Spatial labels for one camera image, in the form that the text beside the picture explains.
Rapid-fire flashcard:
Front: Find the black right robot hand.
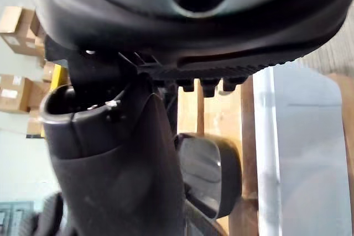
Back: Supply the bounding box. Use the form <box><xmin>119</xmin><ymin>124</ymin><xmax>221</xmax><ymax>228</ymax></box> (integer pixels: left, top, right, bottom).
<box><xmin>29</xmin><ymin>0</ymin><xmax>354</xmax><ymax>236</ymax></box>

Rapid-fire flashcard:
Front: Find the dark ribbed object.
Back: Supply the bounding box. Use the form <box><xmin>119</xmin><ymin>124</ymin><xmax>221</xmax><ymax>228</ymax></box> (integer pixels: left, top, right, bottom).
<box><xmin>27</xmin><ymin>191</ymin><xmax>73</xmax><ymax>236</ymax></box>

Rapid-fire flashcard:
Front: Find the small brown cardboard box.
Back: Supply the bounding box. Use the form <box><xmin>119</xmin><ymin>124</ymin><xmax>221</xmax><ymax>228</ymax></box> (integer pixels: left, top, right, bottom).
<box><xmin>28</xmin><ymin>80</ymin><xmax>53</xmax><ymax>110</ymax></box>
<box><xmin>27</xmin><ymin>12</ymin><xmax>46</xmax><ymax>57</ymax></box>
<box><xmin>42</xmin><ymin>61</ymin><xmax>60</xmax><ymax>83</ymax></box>
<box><xmin>25</xmin><ymin>109</ymin><xmax>45</xmax><ymax>138</ymax></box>

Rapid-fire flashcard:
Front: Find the black sole-shaped plastic housing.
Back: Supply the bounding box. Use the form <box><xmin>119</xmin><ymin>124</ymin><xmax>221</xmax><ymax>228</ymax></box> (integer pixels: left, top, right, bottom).
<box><xmin>174</xmin><ymin>133</ymin><xmax>242</xmax><ymax>220</ymax></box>

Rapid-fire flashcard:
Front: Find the grey floor grate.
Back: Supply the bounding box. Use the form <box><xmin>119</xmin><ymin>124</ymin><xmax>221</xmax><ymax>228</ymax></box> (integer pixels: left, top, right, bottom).
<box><xmin>0</xmin><ymin>201</ymin><xmax>35</xmax><ymax>236</ymax></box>

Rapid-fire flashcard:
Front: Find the large brown cardboard box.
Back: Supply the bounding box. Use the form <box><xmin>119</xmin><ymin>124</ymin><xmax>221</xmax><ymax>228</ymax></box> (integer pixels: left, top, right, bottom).
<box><xmin>0</xmin><ymin>6</ymin><xmax>36</xmax><ymax>55</ymax></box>
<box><xmin>0</xmin><ymin>74</ymin><xmax>33</xmax><ymax>114</ymax></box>

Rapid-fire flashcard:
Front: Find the grey plastic bin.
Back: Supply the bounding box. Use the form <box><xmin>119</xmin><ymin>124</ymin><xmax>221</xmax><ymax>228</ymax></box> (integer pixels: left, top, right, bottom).
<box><xmin>252</xmin><ymin>64</ymin><xmax>347</xmax><ymax>236</ymax></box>

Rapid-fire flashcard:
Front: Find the yellow shelf post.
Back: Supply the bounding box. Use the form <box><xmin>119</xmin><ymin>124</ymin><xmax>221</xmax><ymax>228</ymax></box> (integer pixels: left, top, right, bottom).
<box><xmin>50</xmin><ymin>64</ymin><xmax>70</xmax><ymax>93</ymax></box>

